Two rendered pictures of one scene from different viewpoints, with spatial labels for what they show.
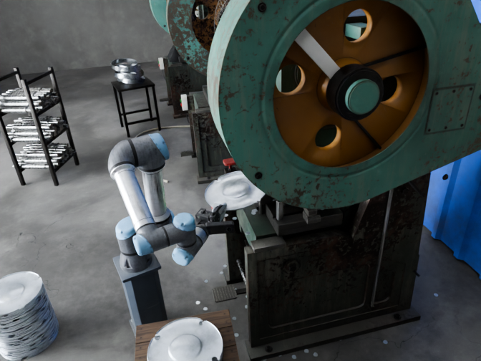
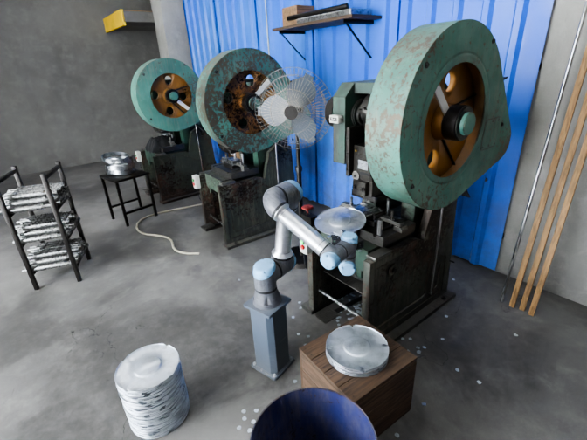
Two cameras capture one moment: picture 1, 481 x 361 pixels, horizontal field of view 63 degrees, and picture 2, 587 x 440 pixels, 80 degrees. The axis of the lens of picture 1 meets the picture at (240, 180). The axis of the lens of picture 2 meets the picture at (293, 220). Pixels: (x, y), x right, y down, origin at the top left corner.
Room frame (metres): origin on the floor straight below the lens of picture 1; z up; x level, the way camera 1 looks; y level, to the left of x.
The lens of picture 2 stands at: (-0.03, 1.00, 1.61)
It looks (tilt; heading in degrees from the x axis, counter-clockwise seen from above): 24 degrees down; 336
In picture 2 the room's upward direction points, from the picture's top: 3 degrees counter-clockwise
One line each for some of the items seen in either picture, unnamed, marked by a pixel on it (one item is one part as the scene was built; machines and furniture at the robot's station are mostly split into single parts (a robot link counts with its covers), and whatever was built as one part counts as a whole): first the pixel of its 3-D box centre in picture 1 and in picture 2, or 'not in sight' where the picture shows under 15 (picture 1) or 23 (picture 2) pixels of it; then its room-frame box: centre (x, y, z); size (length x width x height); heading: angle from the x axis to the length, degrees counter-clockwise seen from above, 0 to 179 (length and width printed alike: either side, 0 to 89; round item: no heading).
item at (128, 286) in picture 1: (144, 296); (270, 333); (1.45, 0.52, 0.23); 0.19 x 0.19 x 0.45; 28
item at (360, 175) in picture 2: not in sight; (368, 168); (1.58, -0.21, 1.04); 0.17 x 0.15 x 0.30; 103
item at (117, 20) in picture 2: not in sight; (140, 21); (7.57, 0.39, 2.44); 1.25 x 0.92 x 0.27; 13
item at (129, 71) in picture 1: (134, 94); (126, 185); (4.38, 1.15, 0.40); 0.45 x 0.40 x 0.79; 25
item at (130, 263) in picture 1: (134, 253); (266, 293); (1.45, 0.52, 0.50); 0.15 x 0.15 x 0.10
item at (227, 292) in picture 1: (267, 286); (353, 302); (1.56, -0.11, 0.14); 0.59 x 0.10 x 0.05; 103
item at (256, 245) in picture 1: (341, 264); (417, 263); (1.36, -0.44, 0.45); 0.92 x 0.12 x 0.90; 103
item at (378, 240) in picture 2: (292, 198); (369, 223); (1.59, -0.25, 0.68); 0.45 x 0.30 x 0.06; 13
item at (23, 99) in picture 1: (35, 127); (45, 224); (3.29, 1.78, 0.47); 0.46 x 0.43 x 0.95; 83
